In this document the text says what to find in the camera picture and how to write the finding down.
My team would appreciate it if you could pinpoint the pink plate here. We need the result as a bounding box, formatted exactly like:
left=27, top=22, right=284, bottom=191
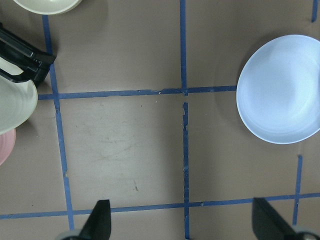
left=0, top=128, right=16, bottom=165

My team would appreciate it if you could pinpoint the black dish rack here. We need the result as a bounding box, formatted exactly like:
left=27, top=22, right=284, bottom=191
left=0, top=24, right=56, bottom=87

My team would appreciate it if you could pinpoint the cream plate in rack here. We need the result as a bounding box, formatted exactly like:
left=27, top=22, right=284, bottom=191
left=0, top=57, right=38, bottom=134

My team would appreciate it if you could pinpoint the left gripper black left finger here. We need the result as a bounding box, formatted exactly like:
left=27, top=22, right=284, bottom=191
left=79, top=199, right=112, bottom=240

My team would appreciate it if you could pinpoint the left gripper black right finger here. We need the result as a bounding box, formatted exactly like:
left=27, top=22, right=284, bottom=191
left=251, top=197, right=296, bottom=240

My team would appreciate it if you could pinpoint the cream bowl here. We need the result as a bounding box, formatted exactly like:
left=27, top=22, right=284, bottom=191
left=14, top=0, right=82, bottom=15

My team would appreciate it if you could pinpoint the blue plate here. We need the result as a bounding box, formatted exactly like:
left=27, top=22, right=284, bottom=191
left=236, top=34, right=320, bottom=145

